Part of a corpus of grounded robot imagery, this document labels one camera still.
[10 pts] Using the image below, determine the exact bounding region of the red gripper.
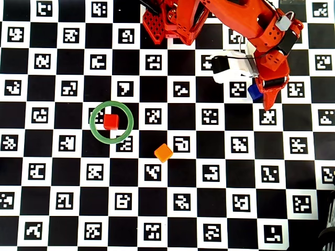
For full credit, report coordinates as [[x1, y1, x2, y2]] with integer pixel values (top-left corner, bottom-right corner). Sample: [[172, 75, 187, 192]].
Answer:
[[255, 69, 290, 110]]

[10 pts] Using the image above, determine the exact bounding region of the blue cube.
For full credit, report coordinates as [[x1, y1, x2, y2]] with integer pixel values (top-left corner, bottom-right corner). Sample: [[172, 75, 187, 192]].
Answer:
[[247, 83, 264, 102]]

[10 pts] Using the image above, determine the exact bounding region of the red cube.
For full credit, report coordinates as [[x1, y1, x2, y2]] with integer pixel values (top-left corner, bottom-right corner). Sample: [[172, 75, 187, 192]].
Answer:
[[103, 113, 120, 131]]

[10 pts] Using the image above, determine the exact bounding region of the orange cube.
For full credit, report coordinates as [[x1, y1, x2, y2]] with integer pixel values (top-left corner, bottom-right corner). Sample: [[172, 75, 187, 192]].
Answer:
[[153, 143, 174, 164]]

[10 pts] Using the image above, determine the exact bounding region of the checkerboard marker board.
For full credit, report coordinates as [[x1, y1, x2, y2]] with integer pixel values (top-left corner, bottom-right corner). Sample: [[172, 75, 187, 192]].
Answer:
[[0, 0, 335, 249]]

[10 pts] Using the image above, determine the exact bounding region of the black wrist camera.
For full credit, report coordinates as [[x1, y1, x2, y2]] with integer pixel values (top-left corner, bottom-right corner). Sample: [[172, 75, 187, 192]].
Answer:
[[210, 56, 229, 74]]

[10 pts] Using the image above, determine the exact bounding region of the black camera holder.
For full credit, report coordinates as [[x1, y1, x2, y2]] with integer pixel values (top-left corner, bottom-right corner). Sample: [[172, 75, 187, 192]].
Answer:
[[318, 189, 335, 251]]

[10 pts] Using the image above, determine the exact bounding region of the green ring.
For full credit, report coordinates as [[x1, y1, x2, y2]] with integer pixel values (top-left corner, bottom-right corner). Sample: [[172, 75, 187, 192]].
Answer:
[[89, 100, 135, 144]]

